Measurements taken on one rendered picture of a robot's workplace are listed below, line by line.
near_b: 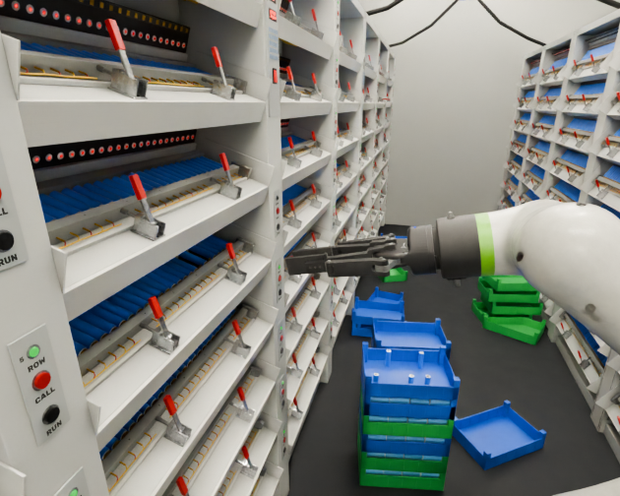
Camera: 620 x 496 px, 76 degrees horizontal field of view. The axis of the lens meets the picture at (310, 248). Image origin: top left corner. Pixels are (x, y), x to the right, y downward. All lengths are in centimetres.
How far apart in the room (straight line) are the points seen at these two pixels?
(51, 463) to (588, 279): 58
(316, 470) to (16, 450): 134
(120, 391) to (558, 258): 56
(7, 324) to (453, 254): 52
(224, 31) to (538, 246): 79
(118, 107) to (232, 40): 50
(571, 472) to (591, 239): 158
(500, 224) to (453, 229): 6
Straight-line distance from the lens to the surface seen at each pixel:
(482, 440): 196
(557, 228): 48
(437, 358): 160
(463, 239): 59
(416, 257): 60
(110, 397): 64
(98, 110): 53
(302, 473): 173
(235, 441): 107
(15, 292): 46
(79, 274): 53
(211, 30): 103
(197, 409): 87
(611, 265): 48
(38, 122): 48
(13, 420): 50
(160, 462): 80
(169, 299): 77
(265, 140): 97
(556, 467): 198
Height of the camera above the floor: 131
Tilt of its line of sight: 20 degrees down
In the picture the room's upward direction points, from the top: straight up
